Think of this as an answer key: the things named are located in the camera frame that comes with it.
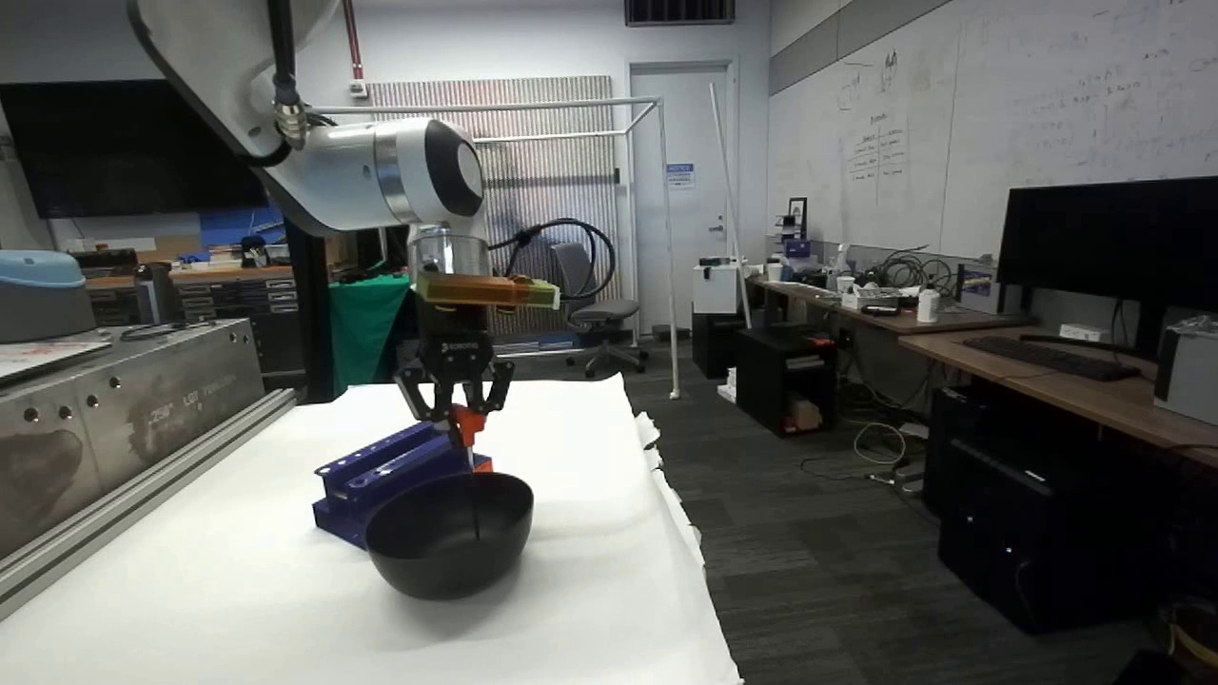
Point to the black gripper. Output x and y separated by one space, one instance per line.
457 340

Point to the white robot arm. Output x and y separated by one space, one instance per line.
368 174

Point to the black bowl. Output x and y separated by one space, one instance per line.
452 546

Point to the blue tool holder rack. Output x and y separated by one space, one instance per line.
383 472

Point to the grey office chair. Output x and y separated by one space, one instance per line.
607 316

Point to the small black floor box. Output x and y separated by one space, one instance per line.
712 344

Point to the wooden workbench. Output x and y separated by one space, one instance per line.
215 273

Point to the white door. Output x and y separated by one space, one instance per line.
692 229

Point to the grey metal machine block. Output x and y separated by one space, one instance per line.
128 404

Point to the white table cover sheet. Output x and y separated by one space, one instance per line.
191 594

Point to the red vertical pipe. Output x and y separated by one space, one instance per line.
357 45

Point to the blue grey device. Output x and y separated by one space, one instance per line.
43 299

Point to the ceiling air vent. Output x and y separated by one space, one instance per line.
679 9

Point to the cluttered wooden bench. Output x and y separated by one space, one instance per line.
916 321

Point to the white cup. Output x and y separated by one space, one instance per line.
926 308

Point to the black keyboard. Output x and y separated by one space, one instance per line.
1052 358

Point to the wooden desk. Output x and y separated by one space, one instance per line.
1090 396

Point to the black computer monitor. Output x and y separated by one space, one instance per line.
1105 248

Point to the white box device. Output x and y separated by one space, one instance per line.
1189 371

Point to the black vertical post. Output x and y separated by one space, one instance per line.
311 316

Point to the white pipe frame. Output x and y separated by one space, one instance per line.
664 254

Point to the aluminium rail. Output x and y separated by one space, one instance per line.
128 499

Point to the black wall screen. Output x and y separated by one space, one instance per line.
99 153

